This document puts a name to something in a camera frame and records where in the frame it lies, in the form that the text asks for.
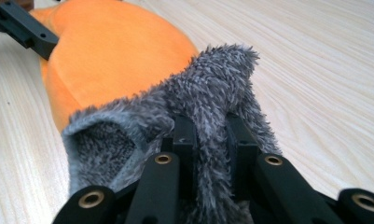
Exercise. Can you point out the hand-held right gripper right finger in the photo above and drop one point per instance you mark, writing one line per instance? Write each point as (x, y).
(242, 146)

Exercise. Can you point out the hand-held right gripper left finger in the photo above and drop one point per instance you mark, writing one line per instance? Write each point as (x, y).
(184, 137)

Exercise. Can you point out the grey fluffy cloth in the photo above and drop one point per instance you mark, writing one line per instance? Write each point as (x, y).
(206, 93)

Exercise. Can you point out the orange plush toy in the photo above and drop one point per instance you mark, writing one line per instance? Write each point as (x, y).
(113, 56)

